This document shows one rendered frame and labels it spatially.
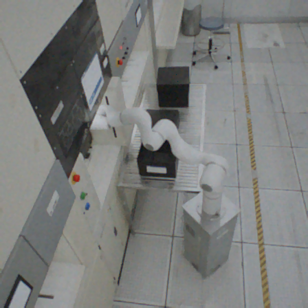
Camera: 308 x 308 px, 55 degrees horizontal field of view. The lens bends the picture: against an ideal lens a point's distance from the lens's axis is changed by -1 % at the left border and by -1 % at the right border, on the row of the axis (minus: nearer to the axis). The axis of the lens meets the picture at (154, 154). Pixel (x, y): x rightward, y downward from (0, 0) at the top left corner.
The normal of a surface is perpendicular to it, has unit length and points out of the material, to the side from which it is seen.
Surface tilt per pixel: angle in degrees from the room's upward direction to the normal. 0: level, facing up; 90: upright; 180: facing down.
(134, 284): 0
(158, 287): 0
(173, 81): 0
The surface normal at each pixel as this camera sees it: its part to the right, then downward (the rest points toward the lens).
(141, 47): -0.14, 0.73
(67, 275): -0.08, -0.68
